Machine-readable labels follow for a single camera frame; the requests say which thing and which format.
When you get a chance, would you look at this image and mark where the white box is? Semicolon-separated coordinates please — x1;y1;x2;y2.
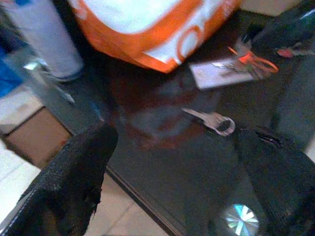
240;0;304;17

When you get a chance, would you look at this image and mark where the silver key with ring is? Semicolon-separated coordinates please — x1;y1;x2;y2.
181;107;236;137

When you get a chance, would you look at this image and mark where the white flat card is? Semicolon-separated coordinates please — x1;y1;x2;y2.
189;58;254;90

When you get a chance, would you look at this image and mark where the white cylindrical bin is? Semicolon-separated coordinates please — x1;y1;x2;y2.
6;0;85;80

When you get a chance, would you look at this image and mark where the holographic round sticker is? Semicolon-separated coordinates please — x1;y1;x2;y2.
223;203;260;236

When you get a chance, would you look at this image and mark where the blue plastic object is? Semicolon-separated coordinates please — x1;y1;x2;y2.
0;46;26;99

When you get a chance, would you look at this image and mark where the grey metal frame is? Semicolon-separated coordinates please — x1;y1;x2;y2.
4;50;106;135

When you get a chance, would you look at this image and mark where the bunch of silver keys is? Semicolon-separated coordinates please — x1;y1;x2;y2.
213;39;264;80

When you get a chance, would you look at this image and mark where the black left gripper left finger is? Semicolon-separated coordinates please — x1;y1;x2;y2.
0;122;119;236

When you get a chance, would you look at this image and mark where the red key tag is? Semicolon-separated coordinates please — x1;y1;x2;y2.
276;48;295;59

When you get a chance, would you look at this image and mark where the dark green object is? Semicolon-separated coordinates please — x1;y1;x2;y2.
252;0;315;50

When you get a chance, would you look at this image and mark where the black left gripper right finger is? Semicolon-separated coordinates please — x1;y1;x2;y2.
235;127;315;236

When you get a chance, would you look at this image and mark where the orange and white bag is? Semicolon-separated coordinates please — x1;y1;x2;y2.
67;0;242;74

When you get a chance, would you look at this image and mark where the orange loop strap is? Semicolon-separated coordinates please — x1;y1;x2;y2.
227;46;280;74

